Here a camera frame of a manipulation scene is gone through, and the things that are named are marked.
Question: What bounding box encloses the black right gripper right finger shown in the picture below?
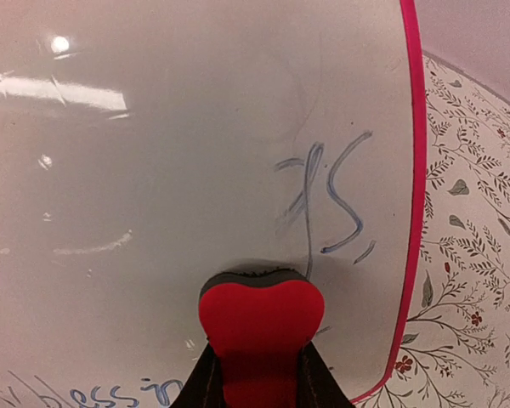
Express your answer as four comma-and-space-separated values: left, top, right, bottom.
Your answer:
296, 342, 355, 408

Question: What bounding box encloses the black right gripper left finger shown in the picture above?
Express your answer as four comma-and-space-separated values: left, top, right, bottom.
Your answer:
170, 343, 227, 408

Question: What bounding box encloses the red black whiteboard eraser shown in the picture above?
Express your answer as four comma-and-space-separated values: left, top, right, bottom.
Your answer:
198, 268, 325, 407

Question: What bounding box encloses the floral patterned table mat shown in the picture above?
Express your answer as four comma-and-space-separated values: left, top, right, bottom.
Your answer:
359, 54, 510, 407

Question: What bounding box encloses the pink framed whiteboard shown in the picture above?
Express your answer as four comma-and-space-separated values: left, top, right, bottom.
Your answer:
0, 1, 427, 407

